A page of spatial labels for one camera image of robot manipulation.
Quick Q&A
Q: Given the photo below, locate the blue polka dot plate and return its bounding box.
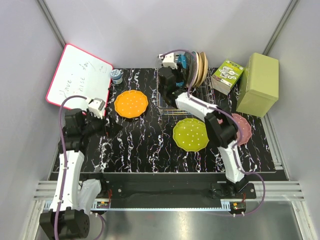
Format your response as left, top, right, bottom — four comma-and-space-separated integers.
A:
175, 53, 189, 88

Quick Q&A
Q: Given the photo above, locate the orange polka dot plate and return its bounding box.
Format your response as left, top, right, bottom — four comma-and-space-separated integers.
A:
114, 90, 149, 119

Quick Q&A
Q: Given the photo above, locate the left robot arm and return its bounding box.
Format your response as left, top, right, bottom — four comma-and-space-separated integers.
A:
39, 108, 123, 240

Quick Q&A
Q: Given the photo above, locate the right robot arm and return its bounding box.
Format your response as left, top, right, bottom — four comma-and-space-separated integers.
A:
157, 66, 249, 199

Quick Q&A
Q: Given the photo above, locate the teal grey plate in rack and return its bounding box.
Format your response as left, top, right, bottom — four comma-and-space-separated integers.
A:
184, 52, 197, 88

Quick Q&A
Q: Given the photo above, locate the cream plate in rack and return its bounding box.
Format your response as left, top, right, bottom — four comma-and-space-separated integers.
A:
192, 52, 203, 88

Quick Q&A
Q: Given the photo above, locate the beige plate in rack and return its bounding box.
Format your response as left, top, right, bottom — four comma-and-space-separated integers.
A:
198, 52, 209, 87

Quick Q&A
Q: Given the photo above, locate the small blue lidded jar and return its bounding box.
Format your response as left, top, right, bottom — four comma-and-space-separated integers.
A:
110, 69, 123, 85

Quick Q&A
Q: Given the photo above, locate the green printed paper box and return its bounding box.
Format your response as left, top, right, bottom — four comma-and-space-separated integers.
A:
211, 59, 245, 95

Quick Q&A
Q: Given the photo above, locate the lime green polka dot plate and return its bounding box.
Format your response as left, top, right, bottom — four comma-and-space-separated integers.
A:
172, 118, 209, 152

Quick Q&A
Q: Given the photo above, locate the pink framed whiteboard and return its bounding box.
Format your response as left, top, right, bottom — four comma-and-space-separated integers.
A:
45, 44, 113, 106

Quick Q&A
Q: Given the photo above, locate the pink polka dot plate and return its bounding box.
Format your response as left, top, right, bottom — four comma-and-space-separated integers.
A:
218, 113, 252, 149

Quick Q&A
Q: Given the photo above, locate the light green metal tin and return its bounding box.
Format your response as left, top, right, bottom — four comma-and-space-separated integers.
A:
236, 52, 279, 118

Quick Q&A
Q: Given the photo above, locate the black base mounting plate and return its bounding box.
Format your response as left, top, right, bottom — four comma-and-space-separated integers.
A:
79, 172, 257, 209

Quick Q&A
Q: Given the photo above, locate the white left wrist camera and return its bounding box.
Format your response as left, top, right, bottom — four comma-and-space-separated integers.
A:
86, 98, 106, 119

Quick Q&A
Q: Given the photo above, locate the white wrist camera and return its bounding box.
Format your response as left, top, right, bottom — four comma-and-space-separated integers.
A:
161, 52, 178, 69
86, 98, 106, 119

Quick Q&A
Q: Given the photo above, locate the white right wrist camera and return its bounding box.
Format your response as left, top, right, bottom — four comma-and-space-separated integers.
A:
161, 52, 178, 69

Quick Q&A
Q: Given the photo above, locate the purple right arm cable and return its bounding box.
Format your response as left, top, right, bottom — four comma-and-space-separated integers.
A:
159, 49, 266, 217

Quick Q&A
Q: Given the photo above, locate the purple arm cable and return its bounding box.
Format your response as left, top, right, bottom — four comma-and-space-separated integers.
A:
159, 49, 266, 217
53, 96, 106, 240

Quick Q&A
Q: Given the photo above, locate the metal wire dish rack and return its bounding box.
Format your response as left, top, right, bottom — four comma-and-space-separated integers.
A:
156, 54, 216, 116

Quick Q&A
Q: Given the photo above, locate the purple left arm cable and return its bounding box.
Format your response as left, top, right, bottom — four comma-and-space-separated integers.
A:
53, 96, 106, 240

